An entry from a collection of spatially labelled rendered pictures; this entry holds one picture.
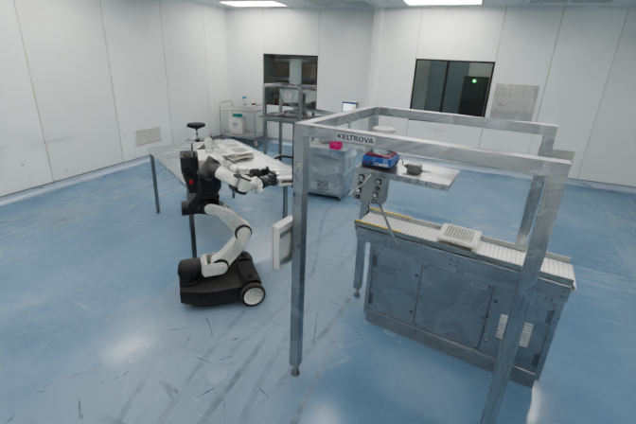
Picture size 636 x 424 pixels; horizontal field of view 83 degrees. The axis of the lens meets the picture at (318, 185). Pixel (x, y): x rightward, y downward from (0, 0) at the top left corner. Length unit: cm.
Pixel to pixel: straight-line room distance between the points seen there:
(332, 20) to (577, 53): 434
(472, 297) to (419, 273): 36
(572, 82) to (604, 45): 66
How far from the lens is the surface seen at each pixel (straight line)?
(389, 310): 290
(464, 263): 247
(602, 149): 784
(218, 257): 312
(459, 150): 153
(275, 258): 200
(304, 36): 812
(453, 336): 284
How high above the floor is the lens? 195
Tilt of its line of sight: 20 degrees down
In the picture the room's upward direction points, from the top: 3 degrees clockwise
